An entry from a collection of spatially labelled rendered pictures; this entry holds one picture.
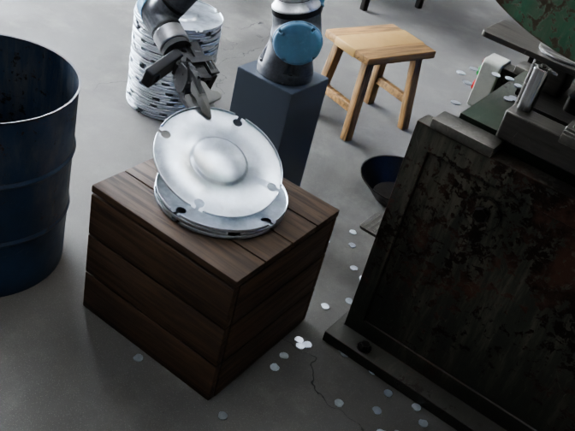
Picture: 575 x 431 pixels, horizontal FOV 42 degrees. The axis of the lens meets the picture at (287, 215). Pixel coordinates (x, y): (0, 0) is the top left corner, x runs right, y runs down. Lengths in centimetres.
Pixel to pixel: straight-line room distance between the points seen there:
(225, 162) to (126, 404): 55
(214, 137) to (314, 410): 65
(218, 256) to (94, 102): 128
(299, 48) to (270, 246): 50
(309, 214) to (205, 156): 26
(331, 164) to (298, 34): 88
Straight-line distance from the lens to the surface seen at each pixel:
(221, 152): 163
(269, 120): 198
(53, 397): 166
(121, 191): 162
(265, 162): 166
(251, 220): 156
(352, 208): 237
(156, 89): 255
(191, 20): 254
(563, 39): 121
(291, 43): 178
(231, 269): 146
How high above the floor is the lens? 128
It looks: 35 degrees down
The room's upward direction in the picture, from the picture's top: 15 degrees clockwise
